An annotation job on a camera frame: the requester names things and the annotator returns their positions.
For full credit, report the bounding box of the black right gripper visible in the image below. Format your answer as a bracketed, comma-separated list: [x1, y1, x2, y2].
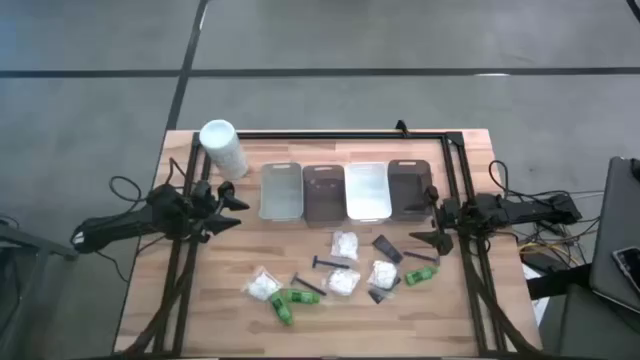
[408, 184, 474, 257]

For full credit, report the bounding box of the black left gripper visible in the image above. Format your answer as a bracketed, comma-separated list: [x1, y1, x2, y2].
[187, 179, 251, 244]

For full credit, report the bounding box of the dark blue shave butter tube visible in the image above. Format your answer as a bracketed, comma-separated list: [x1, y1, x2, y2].
[367, 276, 403, 306]
[371, 234, 405, 265]

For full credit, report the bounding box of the small green bottle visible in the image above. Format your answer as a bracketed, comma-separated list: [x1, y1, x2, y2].
[284, 288, 322, 306]
[403, 265, 442, 288]
[269, 291, 296, 328]

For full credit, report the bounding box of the clear bag of cotton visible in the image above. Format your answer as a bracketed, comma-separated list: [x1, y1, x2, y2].
[324, 267, 362, 298]
[367, 259, 400, 292]
[330, 229, 361, 262]
[242, 266, 284, 303]

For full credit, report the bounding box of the dark grey plastic bin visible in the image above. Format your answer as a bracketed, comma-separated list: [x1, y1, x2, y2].
[387, 158, 435, 223]

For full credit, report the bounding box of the beige plastic bin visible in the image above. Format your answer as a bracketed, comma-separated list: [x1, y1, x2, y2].
[258, 161, 305, 223]

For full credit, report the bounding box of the white cylindrical wipes canister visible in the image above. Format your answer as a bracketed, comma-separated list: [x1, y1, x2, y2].
[198, 118, 250, 182]

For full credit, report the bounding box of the white plastic bin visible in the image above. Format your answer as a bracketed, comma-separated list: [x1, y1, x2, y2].
[343, 161, 394, 225]

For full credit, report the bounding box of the black power supply box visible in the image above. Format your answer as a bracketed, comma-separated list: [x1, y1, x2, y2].
[526, 263, 595, 302]

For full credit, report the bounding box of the grey laptop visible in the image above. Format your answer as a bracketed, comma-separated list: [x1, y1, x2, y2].
[588, 155, 640, 315]

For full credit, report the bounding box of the dark grey case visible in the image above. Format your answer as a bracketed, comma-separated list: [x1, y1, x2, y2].
[543, 283, 640, 360]

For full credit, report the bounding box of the grey metal stand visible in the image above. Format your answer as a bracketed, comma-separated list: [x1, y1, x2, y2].
[0, 213, 80, 360]

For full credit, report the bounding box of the black smartphone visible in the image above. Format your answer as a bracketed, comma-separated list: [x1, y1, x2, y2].
[612, 246, 640, 296]

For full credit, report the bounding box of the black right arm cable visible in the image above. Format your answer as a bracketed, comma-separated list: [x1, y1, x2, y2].
[487, 159, 529, 202]

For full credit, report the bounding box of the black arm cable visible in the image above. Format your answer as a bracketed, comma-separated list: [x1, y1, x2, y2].
[108, 174, 151, 217]
[487, 159, 529, 202]

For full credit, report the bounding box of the yellow cable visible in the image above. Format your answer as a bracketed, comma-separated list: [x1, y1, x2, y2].
[518, 241, 552, 257]

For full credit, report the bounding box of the black metal rig frame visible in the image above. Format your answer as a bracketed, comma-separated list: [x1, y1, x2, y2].
[123, 119, 539, 359]

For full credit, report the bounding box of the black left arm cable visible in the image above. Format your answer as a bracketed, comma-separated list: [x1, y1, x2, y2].
[108, 174, 151, 217]

